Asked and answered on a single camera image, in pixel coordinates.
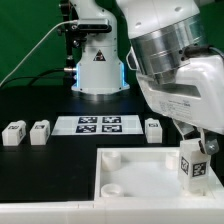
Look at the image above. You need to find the black cable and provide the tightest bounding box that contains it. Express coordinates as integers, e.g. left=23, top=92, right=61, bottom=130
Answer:
left=0, top=68, right=66, bottom=90

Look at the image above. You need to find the white sheet with tags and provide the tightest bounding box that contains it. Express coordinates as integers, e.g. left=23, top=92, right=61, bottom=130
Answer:
left=52, top=115, right=143, bottom=136

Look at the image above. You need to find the white square table top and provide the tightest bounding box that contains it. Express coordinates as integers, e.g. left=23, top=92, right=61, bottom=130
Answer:
left=94, top=147, right=224, bottom=204

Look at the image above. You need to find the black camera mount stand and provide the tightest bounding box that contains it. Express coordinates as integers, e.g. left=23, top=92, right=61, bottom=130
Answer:
left=57, top=0, right=89, bottom=89

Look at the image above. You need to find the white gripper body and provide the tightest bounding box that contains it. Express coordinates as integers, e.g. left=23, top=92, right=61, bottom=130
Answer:
left=126, top=49, right=224, bottom=135

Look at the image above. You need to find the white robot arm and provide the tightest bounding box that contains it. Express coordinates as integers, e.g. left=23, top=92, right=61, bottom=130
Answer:
left=70, top=0, right=224, bottom=155

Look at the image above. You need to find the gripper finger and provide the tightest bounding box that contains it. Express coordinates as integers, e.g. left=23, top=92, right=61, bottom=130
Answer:
left=173, top=119, right=194, bottom=140
left=198, top=128, right=219, bottom=155

